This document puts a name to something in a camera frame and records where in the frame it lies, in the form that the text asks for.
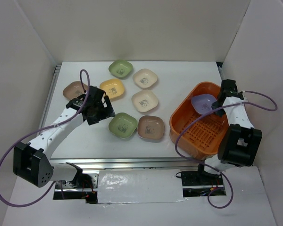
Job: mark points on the cream plate at back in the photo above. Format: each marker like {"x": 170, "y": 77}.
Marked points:
{"x": 145, "y": 78}

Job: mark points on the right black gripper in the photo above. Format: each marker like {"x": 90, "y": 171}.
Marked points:
{"x": 220, "y": 113}

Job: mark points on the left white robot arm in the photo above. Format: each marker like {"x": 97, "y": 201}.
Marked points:
{"x": 31, "y": 161}

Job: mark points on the green plate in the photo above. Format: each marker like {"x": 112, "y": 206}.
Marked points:
{"x": 120, "y": 68}
{"x": 123, "y": 125}

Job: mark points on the purple square plate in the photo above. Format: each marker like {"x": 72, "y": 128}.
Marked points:
{"x": 203, "y": 103}

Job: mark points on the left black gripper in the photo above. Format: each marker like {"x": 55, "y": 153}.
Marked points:
{"x": 107, "y": 112}

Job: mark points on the white foil cover panel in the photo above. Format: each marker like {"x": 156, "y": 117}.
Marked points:
{"x": 139, "y": 186}

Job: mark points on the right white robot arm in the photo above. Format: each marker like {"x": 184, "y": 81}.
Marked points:
{"x": 240, "y": 143}

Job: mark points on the cream plate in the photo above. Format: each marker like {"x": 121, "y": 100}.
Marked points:
{"x": 144, "y": 101}
{"x": 145, "y": 78}

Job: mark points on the yellow square plate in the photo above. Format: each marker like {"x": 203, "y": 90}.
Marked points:
{"x": 114, "y": 88}

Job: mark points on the cream plate in middle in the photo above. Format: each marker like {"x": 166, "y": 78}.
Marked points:
{"x": 144, "y": 101}

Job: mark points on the brown plate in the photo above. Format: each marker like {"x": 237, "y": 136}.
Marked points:
{"x": 74, "y": 89}
{"x": 150, "y": 128}

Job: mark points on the aluminium frame rail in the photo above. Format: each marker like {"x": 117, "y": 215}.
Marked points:
{"x": 95, "y": 146}

